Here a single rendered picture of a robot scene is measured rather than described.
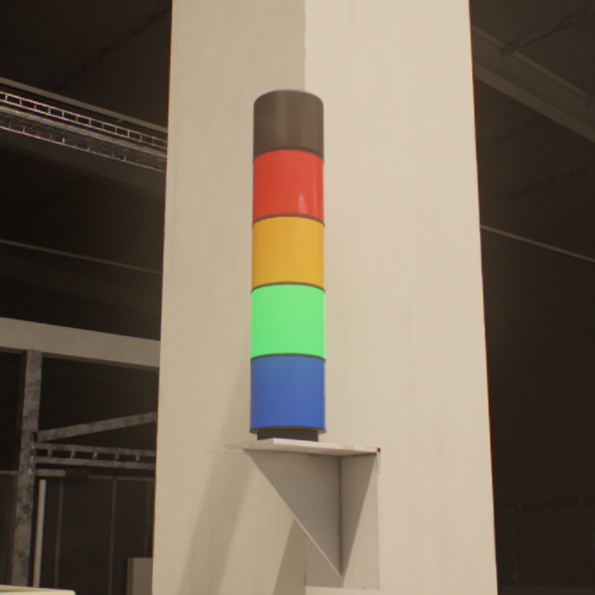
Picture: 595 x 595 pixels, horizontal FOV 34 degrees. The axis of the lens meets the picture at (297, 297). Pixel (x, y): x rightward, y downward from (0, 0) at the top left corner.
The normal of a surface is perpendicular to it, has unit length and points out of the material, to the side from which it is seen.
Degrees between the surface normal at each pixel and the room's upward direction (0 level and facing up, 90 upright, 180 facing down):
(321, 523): 90
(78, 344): 90
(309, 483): 90
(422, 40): 90
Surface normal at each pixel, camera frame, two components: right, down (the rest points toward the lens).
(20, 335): 0.63, -0.19
